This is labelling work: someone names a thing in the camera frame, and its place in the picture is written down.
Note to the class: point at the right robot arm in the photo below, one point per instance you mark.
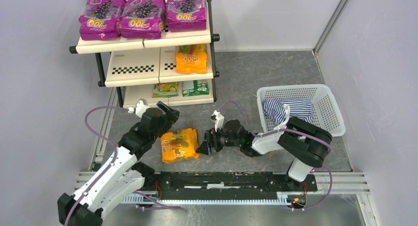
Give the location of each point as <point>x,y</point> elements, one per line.
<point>307,143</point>

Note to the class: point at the blue white striped cloth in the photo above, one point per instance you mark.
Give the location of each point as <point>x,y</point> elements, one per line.
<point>280,111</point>

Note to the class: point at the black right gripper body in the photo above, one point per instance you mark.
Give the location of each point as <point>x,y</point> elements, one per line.
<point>210,141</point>

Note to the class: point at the purple grape gummy bag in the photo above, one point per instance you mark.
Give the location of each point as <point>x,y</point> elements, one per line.
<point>143,19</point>
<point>100,19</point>

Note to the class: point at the purple gummy bag top right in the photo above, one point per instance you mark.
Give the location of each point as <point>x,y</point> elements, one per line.
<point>186,15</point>

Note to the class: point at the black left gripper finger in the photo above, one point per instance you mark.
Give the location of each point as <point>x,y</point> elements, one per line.
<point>170,113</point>
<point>160,128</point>

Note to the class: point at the orange mango gummy bag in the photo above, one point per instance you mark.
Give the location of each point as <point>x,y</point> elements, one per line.
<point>191,59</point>
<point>180,145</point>

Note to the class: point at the green Fox's spring tea bag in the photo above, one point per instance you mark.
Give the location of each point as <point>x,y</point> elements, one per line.
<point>165,89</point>

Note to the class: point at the white plastic laundry basket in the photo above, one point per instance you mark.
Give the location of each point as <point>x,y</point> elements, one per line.
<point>326,114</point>

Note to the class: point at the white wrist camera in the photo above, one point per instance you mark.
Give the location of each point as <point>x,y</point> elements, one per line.
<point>140,108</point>
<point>218,120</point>

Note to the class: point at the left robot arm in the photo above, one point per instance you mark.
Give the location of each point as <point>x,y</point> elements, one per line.
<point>123,173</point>

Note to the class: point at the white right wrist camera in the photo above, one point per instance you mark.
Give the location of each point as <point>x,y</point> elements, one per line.
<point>218,120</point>

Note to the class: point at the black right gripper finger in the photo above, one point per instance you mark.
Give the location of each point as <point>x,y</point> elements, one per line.
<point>205,147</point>
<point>211,137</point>

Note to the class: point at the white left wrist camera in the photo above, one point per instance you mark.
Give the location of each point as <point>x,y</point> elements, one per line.
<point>140,108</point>

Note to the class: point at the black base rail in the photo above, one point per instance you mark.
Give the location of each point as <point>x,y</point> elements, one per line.
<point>225,185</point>

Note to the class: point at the cream three-tier shelf rack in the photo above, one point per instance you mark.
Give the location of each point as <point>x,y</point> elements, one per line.
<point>134,66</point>

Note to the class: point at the green Fox's bag on shelf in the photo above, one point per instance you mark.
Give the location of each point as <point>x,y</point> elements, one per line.
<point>195,88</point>

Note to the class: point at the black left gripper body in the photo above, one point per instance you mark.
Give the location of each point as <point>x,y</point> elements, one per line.
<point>163,114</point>

